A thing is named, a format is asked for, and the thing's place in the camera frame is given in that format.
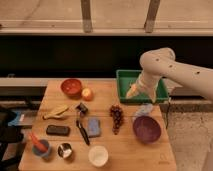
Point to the clear plastic wrapper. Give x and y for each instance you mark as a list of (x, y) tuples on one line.
[(144, 110)]

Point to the banana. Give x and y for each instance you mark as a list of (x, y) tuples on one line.
[(56, 113)]

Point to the blue cup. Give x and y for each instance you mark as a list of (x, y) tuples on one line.
[(38, 153)]

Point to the small black clip object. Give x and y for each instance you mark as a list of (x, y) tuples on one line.
[(82, 109)]

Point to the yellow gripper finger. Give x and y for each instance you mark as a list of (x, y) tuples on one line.
[(132, 92), (153, 97)]

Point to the red bowl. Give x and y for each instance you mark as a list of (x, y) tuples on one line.
[(71, 87)]

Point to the purple bowl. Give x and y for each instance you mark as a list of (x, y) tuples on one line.
[(146, 129)]

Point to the black chair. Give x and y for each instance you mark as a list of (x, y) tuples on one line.
[(8, 134)]

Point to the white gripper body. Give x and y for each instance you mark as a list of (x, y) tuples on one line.
[(147, 83)]

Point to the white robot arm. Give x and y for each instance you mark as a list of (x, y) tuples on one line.
[(161, 63)]

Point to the apple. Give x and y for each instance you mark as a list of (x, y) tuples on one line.
[(87, 94)]

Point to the bunch of dark grapes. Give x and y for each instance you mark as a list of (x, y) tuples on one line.
[(116, 113)]

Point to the blue sponge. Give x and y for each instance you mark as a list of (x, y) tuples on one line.
[(94, 127)]

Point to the green tray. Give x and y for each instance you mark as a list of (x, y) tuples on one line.
[(124, 80)]

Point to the black rectangular case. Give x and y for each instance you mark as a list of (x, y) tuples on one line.
[(57, 130)]

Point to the small metal cup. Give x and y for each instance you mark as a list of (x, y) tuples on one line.
[(65, 150)]

